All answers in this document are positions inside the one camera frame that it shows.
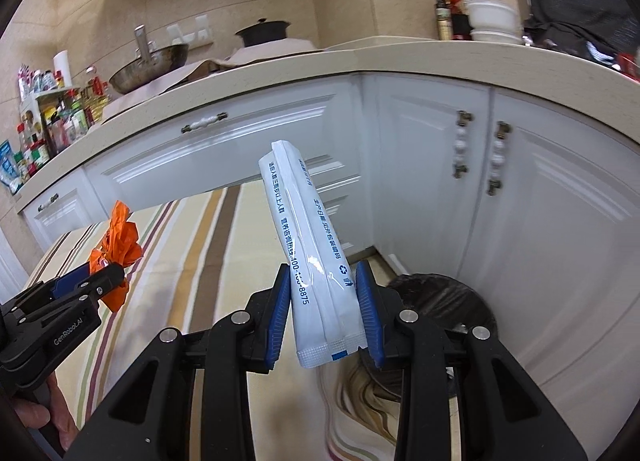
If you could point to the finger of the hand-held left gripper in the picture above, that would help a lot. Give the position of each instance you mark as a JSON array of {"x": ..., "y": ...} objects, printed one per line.
[
  {"x": 72, "y": 281},
  {"x": 107, "y": 283}
]

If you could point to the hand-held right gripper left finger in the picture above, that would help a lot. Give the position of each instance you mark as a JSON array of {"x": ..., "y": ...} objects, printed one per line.
[{"x": 277, "y": 311}]

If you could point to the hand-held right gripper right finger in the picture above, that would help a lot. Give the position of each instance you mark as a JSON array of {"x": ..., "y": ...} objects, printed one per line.
[{"x": 367, "y": 311}]

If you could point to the orange wrapper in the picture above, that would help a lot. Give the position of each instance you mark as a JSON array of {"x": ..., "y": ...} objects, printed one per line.
[{"x": 120, "y": 236}]

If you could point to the white printed packet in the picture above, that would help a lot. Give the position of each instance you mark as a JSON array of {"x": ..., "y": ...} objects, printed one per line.
[{"x": 310, "y": 251}]

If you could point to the black trash bin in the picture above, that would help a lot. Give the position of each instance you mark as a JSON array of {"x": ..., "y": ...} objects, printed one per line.
[{"x": 450, "y": 301}]

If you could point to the person's left hand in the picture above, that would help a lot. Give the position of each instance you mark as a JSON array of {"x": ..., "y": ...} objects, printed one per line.
[{"x": 64, "y": 416}]

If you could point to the small white cabinet door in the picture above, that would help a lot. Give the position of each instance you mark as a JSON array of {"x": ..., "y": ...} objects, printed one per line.
[{"x": 65, "y": 223}]

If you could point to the striped tablecloth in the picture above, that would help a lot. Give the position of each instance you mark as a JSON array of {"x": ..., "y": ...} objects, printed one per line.
[{"x": 200, "y": 251}]

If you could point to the wide white cabinet door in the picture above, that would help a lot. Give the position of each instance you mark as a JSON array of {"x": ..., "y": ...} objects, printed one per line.
[{"x": 175, "y": 161}]

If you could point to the narrow white cabinet door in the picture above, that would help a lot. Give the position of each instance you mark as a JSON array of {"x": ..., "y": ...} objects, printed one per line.
[{"x": 420, "y": 176}]

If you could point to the group of condiment bottles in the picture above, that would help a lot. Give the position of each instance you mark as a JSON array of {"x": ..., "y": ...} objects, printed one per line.
[{"x": 50, "y": 131}]

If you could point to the large white cabinet door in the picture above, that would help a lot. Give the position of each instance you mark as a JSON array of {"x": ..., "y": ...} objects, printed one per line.
[{"x": 560, "y": 241}]

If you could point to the paper towel roll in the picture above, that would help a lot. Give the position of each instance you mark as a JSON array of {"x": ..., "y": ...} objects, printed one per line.
[{"x": 61, "y": 68}]

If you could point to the metal wok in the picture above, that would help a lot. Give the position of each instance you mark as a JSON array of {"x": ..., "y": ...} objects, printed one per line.
[{"x": 150, "y": 68}]

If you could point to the beige kitchen countertop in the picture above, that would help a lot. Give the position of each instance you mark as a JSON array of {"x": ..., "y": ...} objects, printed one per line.
[{"x": 450, "y": 61}]

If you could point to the black cooking pot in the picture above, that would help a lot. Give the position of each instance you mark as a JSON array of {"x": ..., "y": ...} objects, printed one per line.
[{"x": 262, "y": 33}]

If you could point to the shallow white bowl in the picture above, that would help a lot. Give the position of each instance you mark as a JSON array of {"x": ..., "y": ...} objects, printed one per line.
[{"x": 495, "y": 37}]

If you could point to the red-capped sauce bottle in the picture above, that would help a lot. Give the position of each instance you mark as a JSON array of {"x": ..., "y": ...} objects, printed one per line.
[{"x": 459, "y": 21}]

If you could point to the dark oil bottle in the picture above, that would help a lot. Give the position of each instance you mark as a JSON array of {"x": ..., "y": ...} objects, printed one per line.
[{"x": 443, "y": 16}]

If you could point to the large white bowl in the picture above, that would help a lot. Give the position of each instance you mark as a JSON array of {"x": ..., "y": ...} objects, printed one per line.
[{"x": 492, "y": 15}]

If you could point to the white wall socket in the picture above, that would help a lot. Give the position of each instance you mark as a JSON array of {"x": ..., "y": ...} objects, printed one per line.
[
  {"x": 201, "y": 28},
  {"x": 177, "y": 33}
]

